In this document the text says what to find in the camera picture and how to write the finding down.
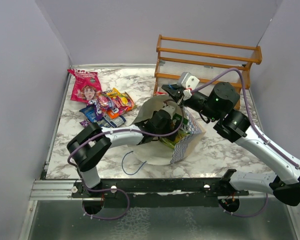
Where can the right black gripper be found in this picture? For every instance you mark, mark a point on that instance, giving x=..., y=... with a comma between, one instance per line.
x=174, y=91

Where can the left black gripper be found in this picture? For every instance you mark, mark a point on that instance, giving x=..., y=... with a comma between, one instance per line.
x=168, y=126

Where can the blue checkered paper bag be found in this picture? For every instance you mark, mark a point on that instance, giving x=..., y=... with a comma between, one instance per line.
x=174, y=148

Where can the orange Fox's candy packet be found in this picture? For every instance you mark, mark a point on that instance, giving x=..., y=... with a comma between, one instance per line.
x=122, y=103

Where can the yellow M&M's packet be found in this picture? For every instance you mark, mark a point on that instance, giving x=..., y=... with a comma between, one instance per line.
x=112, y=92

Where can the purple Fox's berries packet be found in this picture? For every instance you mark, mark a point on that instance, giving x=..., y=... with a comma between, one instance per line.
x=103, y=101

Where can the blue snack packet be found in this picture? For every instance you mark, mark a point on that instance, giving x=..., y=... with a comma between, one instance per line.
x=95, y=115

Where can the purple M&M's packet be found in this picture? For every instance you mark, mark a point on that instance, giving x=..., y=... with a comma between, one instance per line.
x=85, y=123

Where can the pink chips bag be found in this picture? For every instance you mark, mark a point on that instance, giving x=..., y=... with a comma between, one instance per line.
x=86, y=85

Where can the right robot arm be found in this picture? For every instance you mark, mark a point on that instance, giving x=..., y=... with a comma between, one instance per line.
x=233, y=125

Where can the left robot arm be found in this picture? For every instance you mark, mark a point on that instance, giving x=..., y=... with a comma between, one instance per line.
x=91, y=144

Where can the small red box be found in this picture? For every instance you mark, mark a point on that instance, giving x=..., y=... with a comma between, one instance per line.
x=159, y=93

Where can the green snack packet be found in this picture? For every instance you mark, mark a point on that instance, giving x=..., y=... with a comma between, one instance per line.
x=183, y=131

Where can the wooden rack shelf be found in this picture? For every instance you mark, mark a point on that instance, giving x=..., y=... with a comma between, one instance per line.
x=205, y=60

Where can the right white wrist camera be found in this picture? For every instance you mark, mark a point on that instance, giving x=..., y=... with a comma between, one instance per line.
x=188, y=82

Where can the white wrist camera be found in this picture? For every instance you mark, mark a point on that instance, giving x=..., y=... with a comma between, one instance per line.
x=170, y=109
x=188, y=82

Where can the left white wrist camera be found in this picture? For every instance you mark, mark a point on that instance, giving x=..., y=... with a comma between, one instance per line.
x=170, y=109

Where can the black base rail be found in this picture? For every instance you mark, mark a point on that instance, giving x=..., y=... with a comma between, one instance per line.
x=158, y=192

